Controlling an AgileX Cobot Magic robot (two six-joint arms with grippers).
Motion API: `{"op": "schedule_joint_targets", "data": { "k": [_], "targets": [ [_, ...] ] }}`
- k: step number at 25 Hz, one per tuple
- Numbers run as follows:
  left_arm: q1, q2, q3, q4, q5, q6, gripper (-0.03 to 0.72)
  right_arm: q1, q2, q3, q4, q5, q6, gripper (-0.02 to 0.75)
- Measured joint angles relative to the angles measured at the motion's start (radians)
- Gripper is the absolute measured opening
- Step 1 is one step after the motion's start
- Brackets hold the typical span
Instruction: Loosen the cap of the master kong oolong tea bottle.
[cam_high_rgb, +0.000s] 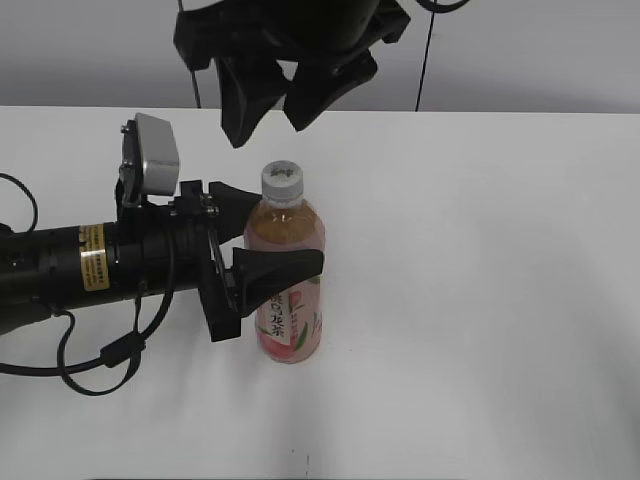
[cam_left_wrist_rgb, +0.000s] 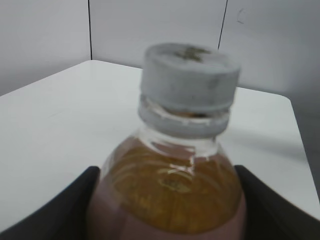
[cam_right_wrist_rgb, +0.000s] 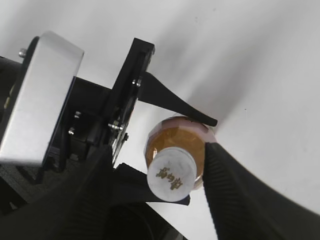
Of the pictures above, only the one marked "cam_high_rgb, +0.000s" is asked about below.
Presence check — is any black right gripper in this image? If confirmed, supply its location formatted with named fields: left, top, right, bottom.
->
left=173, top=1, right=410, bottom=147

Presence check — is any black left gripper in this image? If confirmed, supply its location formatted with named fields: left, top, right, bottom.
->
left=112, top=181, right=324, bottom=342

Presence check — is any white bottle cap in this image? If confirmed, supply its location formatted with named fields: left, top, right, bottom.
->
left=261, top=160, right=304, bottom=208

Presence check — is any peach oolong tea bottle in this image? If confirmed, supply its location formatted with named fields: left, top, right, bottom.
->
left=244, top=199, right=326, bottom=364

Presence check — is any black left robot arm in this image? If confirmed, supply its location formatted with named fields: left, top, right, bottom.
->
left=1, top=180, right=324, bottom=342

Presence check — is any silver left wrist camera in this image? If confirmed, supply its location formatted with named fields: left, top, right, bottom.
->
left=119, top=112, right=180, bottom=208

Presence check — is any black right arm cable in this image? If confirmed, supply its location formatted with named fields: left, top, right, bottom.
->
left=417, top=0, right=474, bottom=13

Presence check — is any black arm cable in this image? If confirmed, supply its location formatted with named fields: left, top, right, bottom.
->
left=417, top=0, right=474, bottom=13
left=0, top=172, right=175, bottom=395

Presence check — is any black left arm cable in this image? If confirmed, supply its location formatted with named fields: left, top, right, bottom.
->
left=0, top=172, right=175, bottom=395

